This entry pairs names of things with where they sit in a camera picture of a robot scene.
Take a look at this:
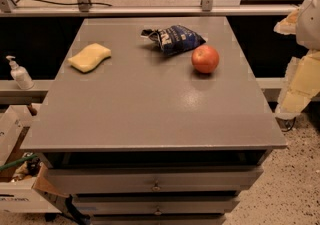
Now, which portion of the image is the yellow sponge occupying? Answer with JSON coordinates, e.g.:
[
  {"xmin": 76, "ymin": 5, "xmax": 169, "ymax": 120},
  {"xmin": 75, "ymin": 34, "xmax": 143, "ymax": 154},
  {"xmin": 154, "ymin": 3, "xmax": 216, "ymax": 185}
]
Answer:
[{"xmin": 68, "ymin": 43, "xmax": 111, "ymax": 73}]

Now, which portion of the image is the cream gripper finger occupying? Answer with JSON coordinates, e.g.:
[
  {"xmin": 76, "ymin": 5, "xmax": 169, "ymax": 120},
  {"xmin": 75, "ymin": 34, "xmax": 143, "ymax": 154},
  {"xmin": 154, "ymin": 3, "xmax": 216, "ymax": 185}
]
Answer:
[
  {"xmin": 274, "ymin": 8, "xmax": 299, "ymax": 35},
  {"xmin": 275, "ymin": 50, "xmax": 320, "ymax": 120}
]

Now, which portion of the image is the grey drawer cabinet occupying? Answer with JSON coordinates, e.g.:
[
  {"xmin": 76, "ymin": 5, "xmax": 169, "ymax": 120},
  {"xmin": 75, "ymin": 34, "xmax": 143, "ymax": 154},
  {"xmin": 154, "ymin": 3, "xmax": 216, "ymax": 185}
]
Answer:
[{"xmin": 23, "ymin": 17, "xmax": 285, "ymax": 225}]

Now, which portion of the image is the white pump bottle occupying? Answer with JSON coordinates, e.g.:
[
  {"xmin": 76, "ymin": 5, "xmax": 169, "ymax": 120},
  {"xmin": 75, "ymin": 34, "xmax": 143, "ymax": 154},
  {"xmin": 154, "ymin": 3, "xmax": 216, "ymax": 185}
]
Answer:
[{"xmin": 6, "ymin": 55, "xmax": 34, "ymax": 90}]

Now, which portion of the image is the cardboard box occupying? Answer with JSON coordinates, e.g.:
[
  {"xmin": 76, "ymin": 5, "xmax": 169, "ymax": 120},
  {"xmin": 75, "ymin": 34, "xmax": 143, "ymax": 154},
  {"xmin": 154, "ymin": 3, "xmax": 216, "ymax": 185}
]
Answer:
[{"xmin": 0, "ymin": 103, "xmax": 61, "ymax": 214}]

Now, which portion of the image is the black cable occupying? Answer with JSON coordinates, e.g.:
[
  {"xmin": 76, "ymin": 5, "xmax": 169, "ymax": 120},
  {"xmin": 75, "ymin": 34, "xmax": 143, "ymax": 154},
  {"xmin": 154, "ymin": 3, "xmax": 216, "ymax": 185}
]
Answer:
[{"xmin": 9, "ymin": 0, "xmax": 113, "ymax": 8}]

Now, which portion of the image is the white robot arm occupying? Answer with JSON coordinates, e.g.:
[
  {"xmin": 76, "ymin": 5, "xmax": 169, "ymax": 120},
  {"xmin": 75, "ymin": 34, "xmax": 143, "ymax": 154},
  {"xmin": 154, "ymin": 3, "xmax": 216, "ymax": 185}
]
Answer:
[{"xmin": 274, "ymin": 0, "xmax": 320, "ymax": 120}]

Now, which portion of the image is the red apple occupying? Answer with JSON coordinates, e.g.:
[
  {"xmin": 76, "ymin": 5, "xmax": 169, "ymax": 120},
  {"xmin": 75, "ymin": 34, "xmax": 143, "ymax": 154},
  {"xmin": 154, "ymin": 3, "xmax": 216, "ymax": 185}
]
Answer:
[{"xmin": 191, "ymin": 45, "xmax": 220, "ymax": 74}]

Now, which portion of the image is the blue chip bag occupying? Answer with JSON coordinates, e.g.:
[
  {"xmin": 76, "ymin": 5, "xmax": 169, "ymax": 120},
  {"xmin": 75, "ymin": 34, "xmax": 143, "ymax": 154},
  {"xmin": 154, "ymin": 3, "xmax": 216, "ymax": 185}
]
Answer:
[{"xmin": 141, "ymin": 25, "xmax": 206, "ymax": 56}]

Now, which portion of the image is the green hose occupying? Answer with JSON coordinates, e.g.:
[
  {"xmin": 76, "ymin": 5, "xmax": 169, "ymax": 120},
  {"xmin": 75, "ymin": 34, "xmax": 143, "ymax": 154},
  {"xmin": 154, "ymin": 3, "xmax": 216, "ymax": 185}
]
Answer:
[{"xmin": 0, "ymin": 154, "xmax": 38, "ymax": 172}]

